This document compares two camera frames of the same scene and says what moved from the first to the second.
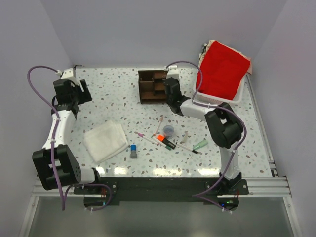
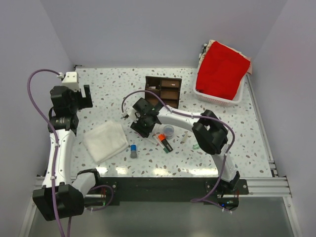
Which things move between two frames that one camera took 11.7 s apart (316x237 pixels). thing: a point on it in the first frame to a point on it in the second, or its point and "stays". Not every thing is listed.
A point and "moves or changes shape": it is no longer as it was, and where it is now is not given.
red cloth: x=222 y=69 stays
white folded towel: x=104 y=139 stays
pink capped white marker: x=141 y=135 stays
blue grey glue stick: x=133 y=151 stays
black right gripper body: x=168 y=101 to x=142 y=126
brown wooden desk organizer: x=151 y=86 moves or changes shape
